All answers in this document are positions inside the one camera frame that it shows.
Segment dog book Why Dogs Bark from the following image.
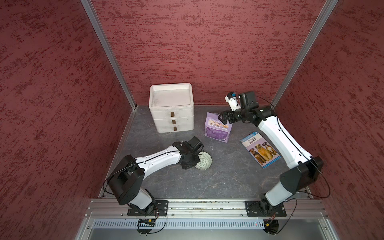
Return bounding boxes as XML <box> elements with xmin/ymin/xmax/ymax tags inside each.
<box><xmin>240</xmin><ymin>132</ymin><xmax>281</xmax><ymax>169</ymax></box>

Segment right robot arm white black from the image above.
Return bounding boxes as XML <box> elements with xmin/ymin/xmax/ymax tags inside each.
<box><xmin>219</xmin><ymin>91</ymin><xmax>324</xmax><ymax>216</ymax></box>

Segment right controller board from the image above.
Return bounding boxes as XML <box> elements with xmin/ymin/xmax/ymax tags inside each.
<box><xmin>264</xmin><ymin>219</ymin><xmax>279</xmax><ymax>235</ymax></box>

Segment aluminium mounting rail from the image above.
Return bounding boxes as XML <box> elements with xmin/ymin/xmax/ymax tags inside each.
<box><xmin>85</xmin><ymin>199</ymin><xmax>329</xmax><ymax>220</ymax></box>

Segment left controller board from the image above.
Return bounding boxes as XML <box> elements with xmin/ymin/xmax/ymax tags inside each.
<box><xmin>137</xmin><ymin>219</ymin><xmax>157</xmax><ymax>228</ymax></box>

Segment corner aluminium post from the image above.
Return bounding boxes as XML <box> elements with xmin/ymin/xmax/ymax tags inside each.
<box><xmin>272</xmin><ymin>0</ymin><xmax>339</xmax><ymax>106</ymax></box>
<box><xmin>81</xmin><ymin>0</ymin><xmax>137</xmax><ymax>111</ymax></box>

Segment controller board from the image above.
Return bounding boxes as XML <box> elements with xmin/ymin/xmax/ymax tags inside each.
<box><xmin>264</xmin><ymin>219</ymin><xmax>279</xmax><ymax>235</ymax></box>
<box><xmin>137</xmin><ymin>219</ymin><xmax>157</xmax><ymax>228</ymax></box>

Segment white three-drawer storage box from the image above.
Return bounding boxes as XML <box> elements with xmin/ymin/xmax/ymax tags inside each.
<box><xmin>149</xmin><ymin>83</ymin><xmax>194</xmax><ymax>133</ymax></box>

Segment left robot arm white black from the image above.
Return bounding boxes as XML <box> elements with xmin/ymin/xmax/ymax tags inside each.
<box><xmin>103</xmin><ymin>137</ymin><xmax>204</xmax><ymax>216</ymax></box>

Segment purple oats bag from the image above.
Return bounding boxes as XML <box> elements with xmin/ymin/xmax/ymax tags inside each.
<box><xmin>205</xmin><ymin>112</ymin><xmax>232</xmax><ymax>143</ymax></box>

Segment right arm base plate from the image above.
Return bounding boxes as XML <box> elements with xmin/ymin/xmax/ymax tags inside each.
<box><xmin>245</xmin><ymin>201</ymin><xmax>287</xmax><ymax>217</ymax></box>

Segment left corner aluminium post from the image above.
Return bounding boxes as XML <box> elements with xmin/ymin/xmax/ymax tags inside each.
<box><xmin>81</xmin><ymin>0</ymin><xmax>137</xmax><ymax>111</ymax></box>

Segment right corner aluminium post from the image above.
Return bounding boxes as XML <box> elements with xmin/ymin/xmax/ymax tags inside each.
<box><xmin>272</xmin><ymin>0</ymin><xmax>339</xmax><ymax>106</ymax></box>

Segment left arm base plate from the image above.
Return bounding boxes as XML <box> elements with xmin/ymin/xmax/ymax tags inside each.
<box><xmin>127</xmin><ymin>200</ymin><xmax>169</xmax><ymax>217</ymax></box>

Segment green patterned breakfast bowl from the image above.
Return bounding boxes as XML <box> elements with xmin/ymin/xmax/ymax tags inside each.
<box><xmin>195</xmin><ymin>152</ymin><xmax>213</xmax><ymax>170</ymax></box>

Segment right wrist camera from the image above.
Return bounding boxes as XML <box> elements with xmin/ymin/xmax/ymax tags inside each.
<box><xmin>225</xmin><ymin>92</ymin><xmax>241</xmax><ymax>112</ymax></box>

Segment perforated cable duct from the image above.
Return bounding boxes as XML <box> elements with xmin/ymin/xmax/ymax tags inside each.
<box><xmin>93</xmin><ymin>219</ymin><xmax>264</xmax><ymax>230</ymax></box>

